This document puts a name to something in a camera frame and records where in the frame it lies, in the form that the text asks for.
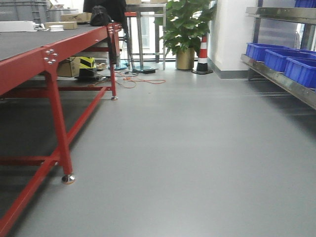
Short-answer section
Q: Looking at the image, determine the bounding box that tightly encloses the metal high table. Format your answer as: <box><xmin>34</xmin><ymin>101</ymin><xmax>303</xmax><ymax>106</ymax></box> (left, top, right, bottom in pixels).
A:
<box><xmin>126</xmin><ymin>0</ymin><xmax>167</xmax><ymax>72</ymax></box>

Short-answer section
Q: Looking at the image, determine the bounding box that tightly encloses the yellow black striped box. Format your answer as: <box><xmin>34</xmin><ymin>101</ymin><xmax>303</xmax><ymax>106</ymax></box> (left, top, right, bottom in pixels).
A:
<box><xmin>75</xmin><ymin>57</ymin><xmax>97</xmax><ymax>80</ymax></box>

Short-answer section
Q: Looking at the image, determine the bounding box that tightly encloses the blue bin far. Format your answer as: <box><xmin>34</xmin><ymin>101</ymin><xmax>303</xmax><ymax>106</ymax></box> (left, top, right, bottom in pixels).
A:
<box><xmin>246</xmin><ymin>42</ymin><xmax>295</xmax><ymax>62</ymax></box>

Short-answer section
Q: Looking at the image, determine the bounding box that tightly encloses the blue bin middle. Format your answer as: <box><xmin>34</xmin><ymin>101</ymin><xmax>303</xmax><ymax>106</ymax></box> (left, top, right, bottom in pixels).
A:
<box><xmin>264</xmin><ymin>49</ymin><xmax>316</xmax><ymax>73</ymax></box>

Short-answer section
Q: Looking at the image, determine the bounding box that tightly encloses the red frame conveyor table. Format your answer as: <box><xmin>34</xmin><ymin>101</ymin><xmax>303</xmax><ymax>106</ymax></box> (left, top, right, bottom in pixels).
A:
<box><xmin>0</xmin><ymin>23</ymin><xmax>121</xmax><ymax>237</ymax></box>

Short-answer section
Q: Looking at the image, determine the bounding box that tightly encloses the green potted plant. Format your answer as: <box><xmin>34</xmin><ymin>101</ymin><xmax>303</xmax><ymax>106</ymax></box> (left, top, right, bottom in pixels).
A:
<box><xmin>161</xmin><ymin>0</ymin><xmax>217</xmax><ymax>71</ymax></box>

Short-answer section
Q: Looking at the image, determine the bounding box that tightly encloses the blue bin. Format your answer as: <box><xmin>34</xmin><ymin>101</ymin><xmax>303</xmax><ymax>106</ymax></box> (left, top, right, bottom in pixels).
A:
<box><xmin>284</xmin><ymin>57</ymin><xmax>316</xmax><ymax>89</ymax></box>
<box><xmin>264</xmin><ymin>49</ymin><xmax>316</xmax><ymax>73</ymax></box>
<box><xmin>246</xmin><ymin>42</ymin><xmax>295</xmax><ymax>62</ymax></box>

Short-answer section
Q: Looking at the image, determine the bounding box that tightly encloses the orange white traffic cone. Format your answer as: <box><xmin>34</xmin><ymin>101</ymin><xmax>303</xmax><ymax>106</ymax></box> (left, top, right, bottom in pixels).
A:
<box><xmin>192</xmin><ymin>34</ymin><xmax>213</xmax><ymax>75</ymax></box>

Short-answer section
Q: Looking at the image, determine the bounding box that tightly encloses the stainless steel shelf rack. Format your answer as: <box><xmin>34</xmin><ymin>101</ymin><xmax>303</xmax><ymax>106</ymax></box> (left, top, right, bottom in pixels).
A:
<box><xmin>241</xmin><ymin>0</ymin><xmax>316</xmax><ymax>109</ymax></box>

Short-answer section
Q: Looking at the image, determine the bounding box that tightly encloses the cardboard box on table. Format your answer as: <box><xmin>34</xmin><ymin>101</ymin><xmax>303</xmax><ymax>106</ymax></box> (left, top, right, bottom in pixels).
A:
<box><xmin>44</xmin><ymin>21</ymin><xmax>78</xmax><ymax>30</ymax></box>

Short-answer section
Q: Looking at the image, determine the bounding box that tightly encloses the blue bin near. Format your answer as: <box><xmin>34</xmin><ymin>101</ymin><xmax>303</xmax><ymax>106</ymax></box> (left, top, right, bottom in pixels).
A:
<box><xmin>284</xmin><ymin>57</ymin><xmax>316</xmax><ymax>89</ymax></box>

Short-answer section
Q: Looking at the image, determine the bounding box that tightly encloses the black bag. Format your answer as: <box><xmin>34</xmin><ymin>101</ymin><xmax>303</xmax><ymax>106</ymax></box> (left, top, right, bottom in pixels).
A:
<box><xmin>90</xmin><ymin>5</ymin><xmax>112</xmax><ymax>26</ymax></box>

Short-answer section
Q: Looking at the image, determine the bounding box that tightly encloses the white tape roll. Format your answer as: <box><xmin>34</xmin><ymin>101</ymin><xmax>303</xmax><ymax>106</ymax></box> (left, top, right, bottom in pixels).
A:
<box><xmin>49</xmin><ymin>25</ymin><xmax>64</xmax><ymax>32</ymax></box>

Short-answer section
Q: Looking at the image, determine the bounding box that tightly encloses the orange cable on floor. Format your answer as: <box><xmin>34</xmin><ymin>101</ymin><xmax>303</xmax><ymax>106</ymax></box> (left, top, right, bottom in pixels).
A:
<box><xmin>115</xmin><ymin>70</ymin><xmax>166</xmax><ymax>90</ymax></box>

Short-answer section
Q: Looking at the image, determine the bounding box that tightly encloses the cardboard box under table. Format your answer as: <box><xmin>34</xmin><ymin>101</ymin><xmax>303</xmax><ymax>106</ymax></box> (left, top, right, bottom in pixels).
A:
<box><xmin>57</xmin><ymin>57</ymin><xmax>80</xmax><ymax>78</ymax></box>

